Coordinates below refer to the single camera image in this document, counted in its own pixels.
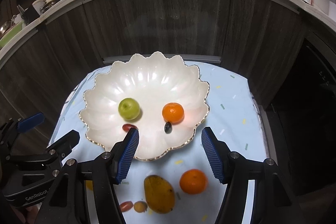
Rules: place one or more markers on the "small orange in bowl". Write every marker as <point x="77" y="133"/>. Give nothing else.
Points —
<point x="173" y="113"/>

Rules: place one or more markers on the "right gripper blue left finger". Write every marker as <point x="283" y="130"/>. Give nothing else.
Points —
<point x="119" y="158"/>

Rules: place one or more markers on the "dark red grape tomato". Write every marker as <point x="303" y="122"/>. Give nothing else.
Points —
<point x="127" y="127"/>

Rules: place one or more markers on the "red cherry tomato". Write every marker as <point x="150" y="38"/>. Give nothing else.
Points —
<point x="126" y="206"/>

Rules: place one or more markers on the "white scalloped bowl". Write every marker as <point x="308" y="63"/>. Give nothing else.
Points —
<point x="153" y="82"/>

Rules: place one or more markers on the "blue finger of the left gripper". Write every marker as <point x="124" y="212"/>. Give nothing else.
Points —
<point x="27" y="124"/>

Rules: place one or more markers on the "large orange tangerine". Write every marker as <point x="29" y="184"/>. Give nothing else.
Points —
<point x="193" y="182"/>

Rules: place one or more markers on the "small yellow-brown fruit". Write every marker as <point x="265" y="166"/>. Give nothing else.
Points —
<point x="140" y="206"/>

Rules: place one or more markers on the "green dish basin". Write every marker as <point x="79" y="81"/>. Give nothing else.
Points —
<point x="9" y="30"/>

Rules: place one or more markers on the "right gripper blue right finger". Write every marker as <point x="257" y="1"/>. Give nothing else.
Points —
<point x="219" y="156"/>

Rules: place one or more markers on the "yellow mango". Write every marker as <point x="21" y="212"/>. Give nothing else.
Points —
<point x="159" y="194"/>

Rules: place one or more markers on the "dark blueberry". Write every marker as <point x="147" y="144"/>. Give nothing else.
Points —
<point x="168" y="128"/>

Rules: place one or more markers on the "light blue patterned cloth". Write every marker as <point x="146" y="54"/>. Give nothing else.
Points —
<point x="232" y="117"/>

